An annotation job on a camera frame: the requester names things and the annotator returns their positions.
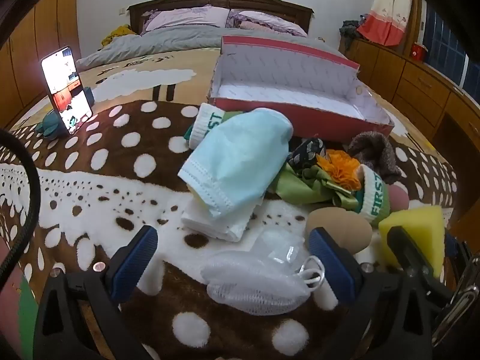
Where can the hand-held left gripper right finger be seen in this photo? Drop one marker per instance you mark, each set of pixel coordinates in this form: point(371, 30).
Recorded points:
point(330, 266)

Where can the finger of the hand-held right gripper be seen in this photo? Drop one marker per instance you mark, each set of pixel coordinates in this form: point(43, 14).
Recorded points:
point(405, 247)

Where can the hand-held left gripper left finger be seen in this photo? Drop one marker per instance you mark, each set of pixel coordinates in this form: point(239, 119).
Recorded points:
point(137, 255)

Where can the yellow sponge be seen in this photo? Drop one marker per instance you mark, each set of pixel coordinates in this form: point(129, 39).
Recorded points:
point(420, 225)

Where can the clear plastic bag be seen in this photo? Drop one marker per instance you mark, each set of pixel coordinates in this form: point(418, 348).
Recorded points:
point(275, 247)

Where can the green and white sock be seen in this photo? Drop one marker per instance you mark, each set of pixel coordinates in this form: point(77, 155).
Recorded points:
point(375, 195)

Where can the white mesh pouch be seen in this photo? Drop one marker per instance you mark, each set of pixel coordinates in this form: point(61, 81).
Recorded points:
point(255, 285)

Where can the brown knit sock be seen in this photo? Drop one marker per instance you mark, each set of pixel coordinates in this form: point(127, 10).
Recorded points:
point(375, 150)

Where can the light blue sock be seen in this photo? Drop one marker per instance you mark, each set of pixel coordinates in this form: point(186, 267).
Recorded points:
point(236, 157)

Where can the white sock with green print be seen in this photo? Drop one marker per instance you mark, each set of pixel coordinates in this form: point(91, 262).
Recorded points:
point(204, 123)

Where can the red cardboard shoe box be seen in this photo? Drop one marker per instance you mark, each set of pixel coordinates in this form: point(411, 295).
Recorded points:
point(300, 112)

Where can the beige makeup sponge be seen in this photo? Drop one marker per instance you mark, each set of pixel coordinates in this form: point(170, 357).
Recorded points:
point(341, 225)

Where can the pink makeup sponge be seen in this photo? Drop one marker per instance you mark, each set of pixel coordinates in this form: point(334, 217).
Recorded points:
point(398, 198)

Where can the green cloth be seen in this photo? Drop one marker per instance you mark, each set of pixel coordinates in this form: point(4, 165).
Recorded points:
point(307, 189)

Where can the orange fabric flower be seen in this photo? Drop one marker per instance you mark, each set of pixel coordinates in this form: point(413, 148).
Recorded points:
point(339, 168)

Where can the teal plush phone stand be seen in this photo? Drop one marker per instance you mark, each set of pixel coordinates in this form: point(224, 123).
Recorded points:
point(50, 122)

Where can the wooden drawer cabinet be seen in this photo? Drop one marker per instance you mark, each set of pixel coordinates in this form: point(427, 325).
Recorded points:
point(416, 82)

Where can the smartphone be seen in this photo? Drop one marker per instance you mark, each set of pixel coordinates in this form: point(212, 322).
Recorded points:
point(65, 90)

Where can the red mug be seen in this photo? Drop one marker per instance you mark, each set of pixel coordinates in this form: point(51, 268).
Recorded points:
point(419, 52)

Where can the window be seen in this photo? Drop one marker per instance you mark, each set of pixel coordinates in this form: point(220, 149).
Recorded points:
point(442, 45)

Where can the grey duvet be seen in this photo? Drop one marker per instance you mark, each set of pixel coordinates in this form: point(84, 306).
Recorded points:
point(161, 39)

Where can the yellow cloth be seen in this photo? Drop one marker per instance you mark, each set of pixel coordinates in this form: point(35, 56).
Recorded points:
point(118, 33)

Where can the dark clothes pile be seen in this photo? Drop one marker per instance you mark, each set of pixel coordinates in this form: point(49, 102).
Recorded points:
point(350, 30)

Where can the cream and red curtain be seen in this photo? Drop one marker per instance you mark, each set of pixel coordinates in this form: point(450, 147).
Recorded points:
point(386, 15)

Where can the wooden wardrobe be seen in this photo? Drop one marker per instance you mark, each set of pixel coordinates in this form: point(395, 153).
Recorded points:
point(56, 26)

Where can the pink pillow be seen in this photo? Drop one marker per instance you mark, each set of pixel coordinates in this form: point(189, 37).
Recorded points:
point(251, 25)

